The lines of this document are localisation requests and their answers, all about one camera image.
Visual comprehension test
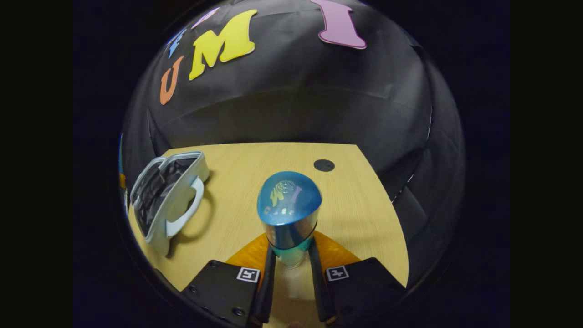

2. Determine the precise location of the black backdrop cloth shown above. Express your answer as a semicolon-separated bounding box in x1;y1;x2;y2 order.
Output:
119;0;466;292

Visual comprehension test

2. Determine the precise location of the blue skin care bottle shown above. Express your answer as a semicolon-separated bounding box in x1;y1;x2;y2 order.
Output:
256;171;323;269

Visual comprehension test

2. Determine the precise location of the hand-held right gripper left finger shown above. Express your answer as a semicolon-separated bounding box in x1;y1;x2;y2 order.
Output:
180;232;277;328

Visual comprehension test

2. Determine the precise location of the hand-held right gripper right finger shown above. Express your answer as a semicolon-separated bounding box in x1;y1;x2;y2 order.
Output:
307;230;408;326

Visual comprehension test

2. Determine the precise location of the light blue small suitcase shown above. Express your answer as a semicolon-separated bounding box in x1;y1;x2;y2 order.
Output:
129;151;210;257

